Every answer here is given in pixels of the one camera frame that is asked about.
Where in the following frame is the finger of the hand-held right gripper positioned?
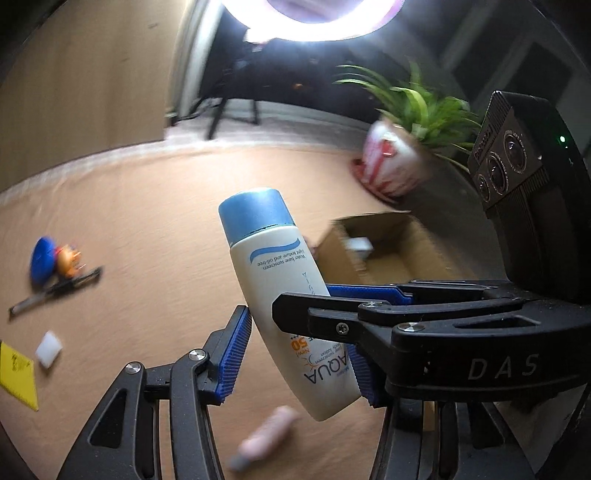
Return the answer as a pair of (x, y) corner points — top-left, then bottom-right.
(271, 292), (399, 348)
(325, 278), (511, 306)

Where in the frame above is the ring light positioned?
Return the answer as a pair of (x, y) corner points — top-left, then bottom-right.
(217, 0), (407, 42)

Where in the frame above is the red white plant pot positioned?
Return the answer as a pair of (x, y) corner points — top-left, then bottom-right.
(352, 117), (437, 206)

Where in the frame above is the pink tube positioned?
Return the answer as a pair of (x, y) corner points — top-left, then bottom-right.
(226, 406), (301, 472)

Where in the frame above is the blue round disc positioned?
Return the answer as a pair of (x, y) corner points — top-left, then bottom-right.
(30, 236), (57, 282)

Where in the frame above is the yellow notepad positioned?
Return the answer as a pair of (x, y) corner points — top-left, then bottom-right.
(0, 340), (38, 411)

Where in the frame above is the grey pen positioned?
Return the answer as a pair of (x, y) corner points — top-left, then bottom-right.
(8, 265), (103, 319)

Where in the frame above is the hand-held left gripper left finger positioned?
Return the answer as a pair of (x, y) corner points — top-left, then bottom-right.
(56, 305), (254, 480)

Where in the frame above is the cardboard box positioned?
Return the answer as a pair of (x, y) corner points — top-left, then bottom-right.
(316, 211), (481, 287)

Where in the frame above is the white sunscreen bottle blue cap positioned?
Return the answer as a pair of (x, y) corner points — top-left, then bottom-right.
(218, 187), (365, 422)

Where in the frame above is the light wood board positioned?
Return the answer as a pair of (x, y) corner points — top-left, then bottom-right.
(0, 0), (211, 192)

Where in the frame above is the white checkered cloth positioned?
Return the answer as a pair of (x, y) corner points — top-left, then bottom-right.
(164, 115), (370, 153)

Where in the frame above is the green spider plant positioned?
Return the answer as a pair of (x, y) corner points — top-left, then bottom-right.
(333, 60), (485, 171)

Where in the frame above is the black tripod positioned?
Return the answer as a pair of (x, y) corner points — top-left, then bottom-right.
(182, 41), (264, 139)

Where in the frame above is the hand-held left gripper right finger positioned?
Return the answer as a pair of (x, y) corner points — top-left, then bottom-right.
(346, 345), (541, 480)

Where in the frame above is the small white block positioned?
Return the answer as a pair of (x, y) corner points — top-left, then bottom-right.
(36, 331), (64, 369)

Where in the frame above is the yellow duck toy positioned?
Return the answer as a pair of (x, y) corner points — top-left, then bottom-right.
(54, 244), (84, 278)

